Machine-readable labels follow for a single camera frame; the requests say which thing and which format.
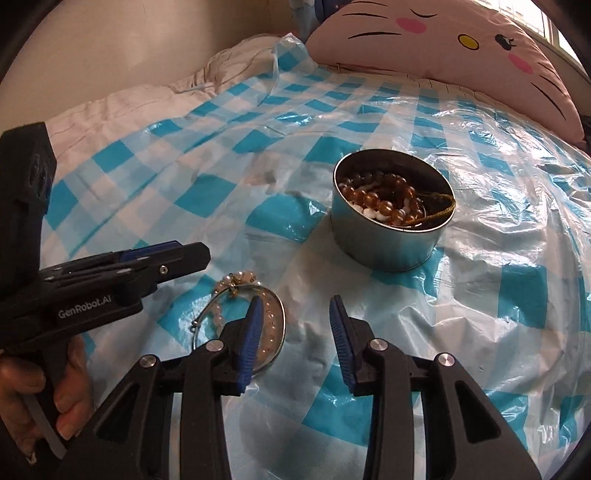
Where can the pink cat face pillow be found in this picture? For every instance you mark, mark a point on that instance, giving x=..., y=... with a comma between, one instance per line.
x=438, y=41

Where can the round metal tin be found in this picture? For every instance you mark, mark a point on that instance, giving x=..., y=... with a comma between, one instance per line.
x=383, y=244

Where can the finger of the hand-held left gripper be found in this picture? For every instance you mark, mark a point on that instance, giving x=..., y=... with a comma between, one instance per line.
x=187, y=261
x=152, y=251

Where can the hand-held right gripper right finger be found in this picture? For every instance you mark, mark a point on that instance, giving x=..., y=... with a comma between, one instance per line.
x=341, y=341

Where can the blue checkered plastic sheet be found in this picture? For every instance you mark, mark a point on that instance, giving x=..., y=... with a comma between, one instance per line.
x=461, y=323

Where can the window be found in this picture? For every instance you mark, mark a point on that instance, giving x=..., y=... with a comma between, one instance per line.
x=554, y=32

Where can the person's left hand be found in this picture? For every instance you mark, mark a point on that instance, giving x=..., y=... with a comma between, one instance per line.
x=74, y=392

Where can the pink printed curtain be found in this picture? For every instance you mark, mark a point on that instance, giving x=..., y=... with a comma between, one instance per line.
x=302, y=18

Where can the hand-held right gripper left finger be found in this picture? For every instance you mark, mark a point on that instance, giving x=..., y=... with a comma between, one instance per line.
x=251, y=337

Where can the round metal lid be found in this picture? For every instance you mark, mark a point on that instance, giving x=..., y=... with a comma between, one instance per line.
x=278, y=325

